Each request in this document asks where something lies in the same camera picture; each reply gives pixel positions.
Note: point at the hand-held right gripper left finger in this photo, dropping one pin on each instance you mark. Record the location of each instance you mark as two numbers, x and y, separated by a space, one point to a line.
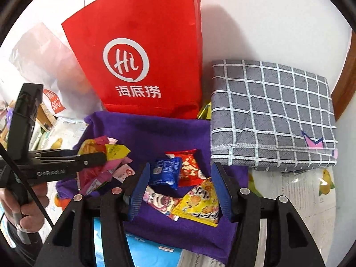
139 192

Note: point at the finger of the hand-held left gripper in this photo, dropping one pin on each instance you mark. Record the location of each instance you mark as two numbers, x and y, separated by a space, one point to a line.
93 159
55 152

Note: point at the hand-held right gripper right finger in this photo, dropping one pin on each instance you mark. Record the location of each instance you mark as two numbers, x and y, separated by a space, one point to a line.
222 192

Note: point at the orange yellow snack packet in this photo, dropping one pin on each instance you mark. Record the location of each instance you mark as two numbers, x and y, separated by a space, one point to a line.
89 146

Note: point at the large pink snack packet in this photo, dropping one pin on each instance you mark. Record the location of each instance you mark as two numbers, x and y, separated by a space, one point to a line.
91 176

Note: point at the white pink cartoon snack packet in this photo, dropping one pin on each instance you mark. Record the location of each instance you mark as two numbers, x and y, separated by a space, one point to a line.
160 200

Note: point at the blue snack packet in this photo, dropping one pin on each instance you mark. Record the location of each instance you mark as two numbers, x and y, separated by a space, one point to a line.
164 172

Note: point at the person's left hand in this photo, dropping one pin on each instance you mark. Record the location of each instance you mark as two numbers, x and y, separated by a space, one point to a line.
30 204

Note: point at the wooden furniture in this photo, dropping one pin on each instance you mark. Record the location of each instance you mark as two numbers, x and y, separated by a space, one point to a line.
46 116

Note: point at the small pink snack packet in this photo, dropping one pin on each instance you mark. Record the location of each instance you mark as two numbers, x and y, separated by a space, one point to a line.
104 139

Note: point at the small white snack packet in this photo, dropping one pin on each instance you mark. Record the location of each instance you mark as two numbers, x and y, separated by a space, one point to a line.
122 173

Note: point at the red snack packet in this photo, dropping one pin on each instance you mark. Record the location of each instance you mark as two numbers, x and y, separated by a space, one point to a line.
190 169

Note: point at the blue tissue pack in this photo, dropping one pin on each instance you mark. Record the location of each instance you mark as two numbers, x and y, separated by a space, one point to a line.
150 253

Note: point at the purple towel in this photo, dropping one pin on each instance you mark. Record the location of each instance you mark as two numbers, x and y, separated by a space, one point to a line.
167 136

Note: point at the white plastic bag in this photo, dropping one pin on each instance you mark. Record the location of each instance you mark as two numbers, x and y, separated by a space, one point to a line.
55 61

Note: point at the fruit printed bed sheet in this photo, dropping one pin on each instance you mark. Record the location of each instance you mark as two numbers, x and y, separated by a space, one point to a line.
300 194

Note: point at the yellow green packet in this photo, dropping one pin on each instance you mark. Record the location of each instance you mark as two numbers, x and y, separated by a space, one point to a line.
204 112

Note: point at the grey checked folded cloth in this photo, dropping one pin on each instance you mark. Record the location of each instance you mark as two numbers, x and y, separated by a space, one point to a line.
264 103

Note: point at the red paper bag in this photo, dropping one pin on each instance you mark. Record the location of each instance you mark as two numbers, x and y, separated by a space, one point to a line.
167 19

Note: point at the wooden headboard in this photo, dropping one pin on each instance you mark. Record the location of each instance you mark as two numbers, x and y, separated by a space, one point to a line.
346 83

